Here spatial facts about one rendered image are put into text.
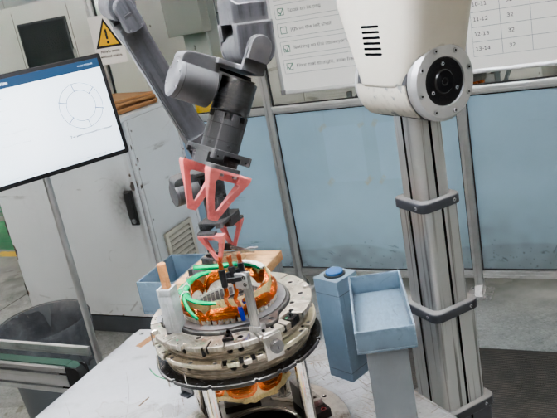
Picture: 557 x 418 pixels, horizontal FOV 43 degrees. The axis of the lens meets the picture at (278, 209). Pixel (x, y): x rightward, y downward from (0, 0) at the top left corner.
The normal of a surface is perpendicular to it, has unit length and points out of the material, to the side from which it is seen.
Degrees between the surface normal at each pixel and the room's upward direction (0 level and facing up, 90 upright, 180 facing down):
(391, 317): 0
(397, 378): 90
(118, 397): 0
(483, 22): 90
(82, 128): 83
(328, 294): 90
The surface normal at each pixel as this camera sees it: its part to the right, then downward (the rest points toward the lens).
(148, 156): 0.89, -0.03
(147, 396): -0.18, -0.94
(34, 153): 0.58, 0.02
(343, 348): -0.69, 0.33
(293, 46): -0.41, 0.35
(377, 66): -0.87, 0.29
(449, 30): 0.50, 0.48
